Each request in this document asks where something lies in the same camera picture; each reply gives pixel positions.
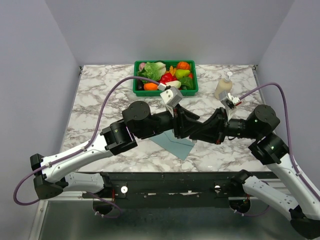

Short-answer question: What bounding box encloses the green pepper toy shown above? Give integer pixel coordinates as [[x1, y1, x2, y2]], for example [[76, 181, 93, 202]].
[[179, 76, 195, 90]]

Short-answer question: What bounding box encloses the blue-grey envelope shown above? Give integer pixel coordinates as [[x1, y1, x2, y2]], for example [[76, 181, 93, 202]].
[[149, 130, 195, 161]]

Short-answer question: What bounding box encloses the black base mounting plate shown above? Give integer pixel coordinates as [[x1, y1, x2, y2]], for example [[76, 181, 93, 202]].
[[97, 170, 252, 209]]

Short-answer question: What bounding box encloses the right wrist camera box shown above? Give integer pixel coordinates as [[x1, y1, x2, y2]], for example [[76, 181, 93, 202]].
[[219, 91, 242, 121]]

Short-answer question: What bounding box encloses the white radish toy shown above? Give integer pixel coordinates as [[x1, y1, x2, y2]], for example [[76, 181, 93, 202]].
[[166, 80, 182, 89]]

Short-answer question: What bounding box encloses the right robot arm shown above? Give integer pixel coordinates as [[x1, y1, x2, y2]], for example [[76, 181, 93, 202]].
[[189, 104, 320, 240]]

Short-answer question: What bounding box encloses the orange carrot toy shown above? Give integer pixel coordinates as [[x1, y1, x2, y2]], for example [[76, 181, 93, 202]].
[[143, 82, 158, 91]]

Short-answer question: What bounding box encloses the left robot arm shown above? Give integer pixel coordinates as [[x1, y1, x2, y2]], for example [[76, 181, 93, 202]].
[[30, 100, 200, 200]]

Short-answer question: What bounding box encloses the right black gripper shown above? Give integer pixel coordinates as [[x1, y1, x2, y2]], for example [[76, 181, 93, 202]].
[[194, 106, 260, 144]]

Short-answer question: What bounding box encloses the beige pump bottle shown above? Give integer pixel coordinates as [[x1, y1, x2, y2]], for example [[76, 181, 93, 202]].
[[214, 71, 233, 100]]

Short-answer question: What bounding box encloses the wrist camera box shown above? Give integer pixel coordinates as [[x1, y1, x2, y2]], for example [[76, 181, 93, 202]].
[[219, 91, 242, 121], [158, 83, 183, 117]]

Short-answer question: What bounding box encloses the green pear toy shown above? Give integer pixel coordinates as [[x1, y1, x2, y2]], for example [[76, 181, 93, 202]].
[[174, 69, 191, 80]]

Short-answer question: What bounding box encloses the orange pumpkin toy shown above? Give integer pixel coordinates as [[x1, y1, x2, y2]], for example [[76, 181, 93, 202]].
[[176, 61, 191, 71]]

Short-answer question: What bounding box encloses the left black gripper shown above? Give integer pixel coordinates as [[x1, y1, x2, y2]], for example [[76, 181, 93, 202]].
[[136, 103, 205, 140]]

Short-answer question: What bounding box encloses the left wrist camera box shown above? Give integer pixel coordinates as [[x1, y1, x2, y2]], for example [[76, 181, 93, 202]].
[[158, 83, 183, 117]]

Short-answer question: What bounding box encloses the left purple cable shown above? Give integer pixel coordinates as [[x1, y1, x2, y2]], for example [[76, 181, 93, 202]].
[[12, 76, 166, 220]]

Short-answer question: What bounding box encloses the red pepper toy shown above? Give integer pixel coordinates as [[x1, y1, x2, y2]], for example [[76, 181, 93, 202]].
[[159, 72, 177, 85]]

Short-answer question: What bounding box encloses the green plastic crate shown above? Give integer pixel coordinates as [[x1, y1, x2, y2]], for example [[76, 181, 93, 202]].
[[132, 59, 199, 97]]

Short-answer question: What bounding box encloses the green lettuce toy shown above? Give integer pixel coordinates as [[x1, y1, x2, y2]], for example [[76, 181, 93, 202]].
[[137, 62, 167, 82]]

